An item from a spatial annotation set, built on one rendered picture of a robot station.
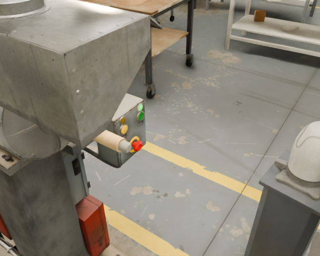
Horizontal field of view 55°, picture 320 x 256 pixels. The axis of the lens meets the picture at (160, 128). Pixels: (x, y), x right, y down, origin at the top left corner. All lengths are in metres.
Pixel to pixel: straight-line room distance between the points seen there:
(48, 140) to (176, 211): 1.44
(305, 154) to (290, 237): 0.42
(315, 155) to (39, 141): 0.97
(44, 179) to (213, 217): 1.30
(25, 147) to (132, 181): 1.59
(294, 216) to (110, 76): 1.15
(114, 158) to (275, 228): 0.84
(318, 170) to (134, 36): 1.02
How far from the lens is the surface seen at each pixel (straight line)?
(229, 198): 2.24
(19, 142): 0.77
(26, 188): 1.07
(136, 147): 1.07
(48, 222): 1.22
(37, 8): 0.54
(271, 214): 1.51
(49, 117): 0.47
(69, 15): 0.52
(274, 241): 1.63
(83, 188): 1.33
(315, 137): 1.28
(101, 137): 0.67
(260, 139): 2.79
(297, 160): 1.34
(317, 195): 1.41
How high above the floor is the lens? 1.67
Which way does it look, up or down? 37 degrees down
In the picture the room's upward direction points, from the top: straight up
